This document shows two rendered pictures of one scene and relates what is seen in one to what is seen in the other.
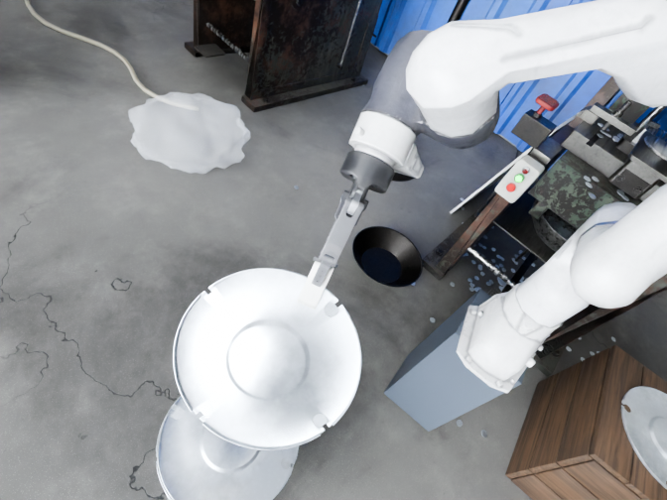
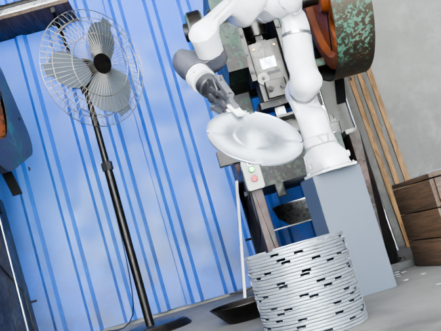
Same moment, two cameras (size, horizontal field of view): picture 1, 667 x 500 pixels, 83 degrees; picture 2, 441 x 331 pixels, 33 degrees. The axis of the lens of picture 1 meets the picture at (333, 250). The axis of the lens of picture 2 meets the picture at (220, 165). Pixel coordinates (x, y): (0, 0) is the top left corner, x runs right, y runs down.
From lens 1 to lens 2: 2.17 m
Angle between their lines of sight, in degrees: 60
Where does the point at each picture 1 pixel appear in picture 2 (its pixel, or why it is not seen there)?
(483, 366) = (336, 163)
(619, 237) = (294, 69)
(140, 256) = not seen: outside the picture
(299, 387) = (275, 137)
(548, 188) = (270, 173)
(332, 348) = (267, 123)
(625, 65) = (236, 9)
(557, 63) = (224, 14)
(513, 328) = (322, 144)
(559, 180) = not seen: hidden behind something
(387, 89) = (188, 62)
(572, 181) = not seen: hidden behind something
